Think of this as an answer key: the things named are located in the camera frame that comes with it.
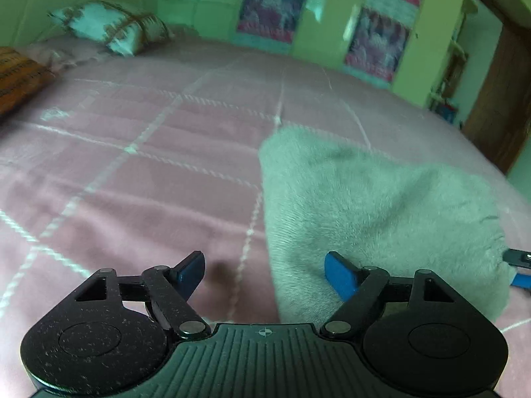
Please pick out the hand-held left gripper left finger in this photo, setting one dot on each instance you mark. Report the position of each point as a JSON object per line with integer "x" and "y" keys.
{"x": 191, "y": 272}

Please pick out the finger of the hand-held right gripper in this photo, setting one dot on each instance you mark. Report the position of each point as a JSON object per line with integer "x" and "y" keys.
{"x": 516, "y": 258}

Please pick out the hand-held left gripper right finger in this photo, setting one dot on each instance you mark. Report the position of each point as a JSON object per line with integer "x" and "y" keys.
{"x": 338, "y": 274}

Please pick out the grey-green pants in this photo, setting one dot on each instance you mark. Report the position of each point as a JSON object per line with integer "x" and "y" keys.
{"x": 373, "y": 215}

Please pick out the pink checked bed blanket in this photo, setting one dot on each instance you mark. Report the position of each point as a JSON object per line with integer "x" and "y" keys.
{"x": 124, "y": 195}

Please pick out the brown wooden door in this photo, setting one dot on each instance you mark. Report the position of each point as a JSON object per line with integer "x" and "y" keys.
{"x": 502, "y": 99}

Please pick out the blue and red box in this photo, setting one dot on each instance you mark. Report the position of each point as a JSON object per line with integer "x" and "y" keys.
{"x": 449, "y": 112}

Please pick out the wooden shelf unit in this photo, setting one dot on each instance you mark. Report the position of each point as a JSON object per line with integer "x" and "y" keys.
{"x": 450, "y": 74}

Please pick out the green wardrobe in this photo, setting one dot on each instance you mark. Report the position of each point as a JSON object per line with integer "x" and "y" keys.
{"x": 330, "y": 29}

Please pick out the pink pillow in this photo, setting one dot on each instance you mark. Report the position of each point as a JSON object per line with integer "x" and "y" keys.
{"x": 62, "y": 52}

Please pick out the orange striped pillow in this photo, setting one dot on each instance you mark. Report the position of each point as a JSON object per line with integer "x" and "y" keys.
{"x": 16, "y": 78}

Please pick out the white patterned pillow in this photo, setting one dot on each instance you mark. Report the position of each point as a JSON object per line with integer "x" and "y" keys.
{"x": 108, "y": 25}

